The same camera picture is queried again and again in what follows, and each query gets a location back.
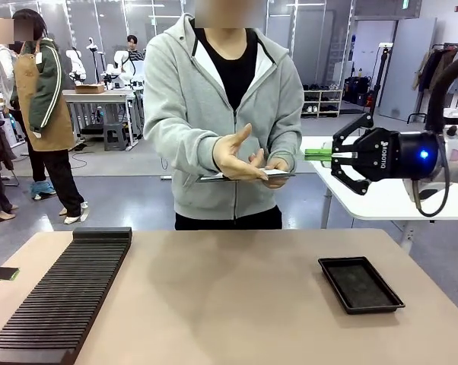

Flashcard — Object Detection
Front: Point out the cardboard box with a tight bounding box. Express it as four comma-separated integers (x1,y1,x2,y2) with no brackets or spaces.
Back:
74,84,106,95

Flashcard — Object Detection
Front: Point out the person in brown apron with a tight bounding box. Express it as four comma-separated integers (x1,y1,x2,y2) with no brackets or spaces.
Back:
8,8,90,226

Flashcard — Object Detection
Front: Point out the person's right forearm grey sleeve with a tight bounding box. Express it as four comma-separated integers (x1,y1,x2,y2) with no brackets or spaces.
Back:
142,123,223,173

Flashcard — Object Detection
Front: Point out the person's left forearm grey sleeve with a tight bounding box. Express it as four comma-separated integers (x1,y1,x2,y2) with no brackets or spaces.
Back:
277,123,305,173

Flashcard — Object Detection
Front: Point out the black rectangular tray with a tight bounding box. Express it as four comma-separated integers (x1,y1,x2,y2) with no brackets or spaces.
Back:
317,255,407,316

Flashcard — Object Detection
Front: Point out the person in grey hoodie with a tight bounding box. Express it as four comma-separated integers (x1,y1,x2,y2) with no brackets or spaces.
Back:
142,13,305,231

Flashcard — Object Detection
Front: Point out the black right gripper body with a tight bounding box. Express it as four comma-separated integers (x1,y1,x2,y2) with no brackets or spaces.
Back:
349,127,441,183

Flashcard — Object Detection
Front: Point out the person's right hand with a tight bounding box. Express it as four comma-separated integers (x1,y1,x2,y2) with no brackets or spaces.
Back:
212,122,270,182

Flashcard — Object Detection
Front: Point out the seated man in background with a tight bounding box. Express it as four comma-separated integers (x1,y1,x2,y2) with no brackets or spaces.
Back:
125,34,147,62

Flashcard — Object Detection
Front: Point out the white table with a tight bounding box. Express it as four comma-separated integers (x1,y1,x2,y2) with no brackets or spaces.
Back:
300,135,458,255

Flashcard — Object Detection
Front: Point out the person's left hand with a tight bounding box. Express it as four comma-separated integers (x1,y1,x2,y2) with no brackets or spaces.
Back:
259,157,297,189

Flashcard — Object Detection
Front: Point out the coat rack with clothes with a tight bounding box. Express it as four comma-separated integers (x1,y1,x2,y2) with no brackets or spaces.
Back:
406,42,458,123

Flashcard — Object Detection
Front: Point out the thick black arm hose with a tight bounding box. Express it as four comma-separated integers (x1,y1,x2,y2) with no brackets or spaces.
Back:
424,52,458,135

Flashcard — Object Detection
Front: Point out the green perforated PCB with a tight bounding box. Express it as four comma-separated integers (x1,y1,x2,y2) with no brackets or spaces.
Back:
304,148,334,162

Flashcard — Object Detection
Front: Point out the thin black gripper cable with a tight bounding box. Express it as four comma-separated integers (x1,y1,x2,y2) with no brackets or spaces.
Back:
412,133,451,218

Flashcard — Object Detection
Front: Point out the grey background workbench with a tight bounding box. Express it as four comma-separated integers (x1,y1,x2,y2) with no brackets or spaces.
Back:
62,88,145,150

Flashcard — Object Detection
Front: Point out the black slotted PCB rack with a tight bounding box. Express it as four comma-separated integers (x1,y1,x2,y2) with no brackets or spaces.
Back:
0,227,134,365

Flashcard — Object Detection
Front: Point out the grey plastic stool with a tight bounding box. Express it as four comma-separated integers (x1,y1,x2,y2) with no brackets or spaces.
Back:
102,122,129,152

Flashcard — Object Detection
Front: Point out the black suitcase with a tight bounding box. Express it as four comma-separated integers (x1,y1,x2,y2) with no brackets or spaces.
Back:
344,75,375,108

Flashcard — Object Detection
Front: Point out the black tripod pole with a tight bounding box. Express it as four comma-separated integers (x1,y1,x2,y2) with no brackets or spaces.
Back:
367,43,393,116

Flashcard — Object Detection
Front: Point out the white shoe rack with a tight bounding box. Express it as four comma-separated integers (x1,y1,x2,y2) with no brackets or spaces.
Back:
301,87,345,119

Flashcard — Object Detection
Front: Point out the grey clipboard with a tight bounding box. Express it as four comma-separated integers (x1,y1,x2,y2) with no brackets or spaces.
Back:
196,169,297,184

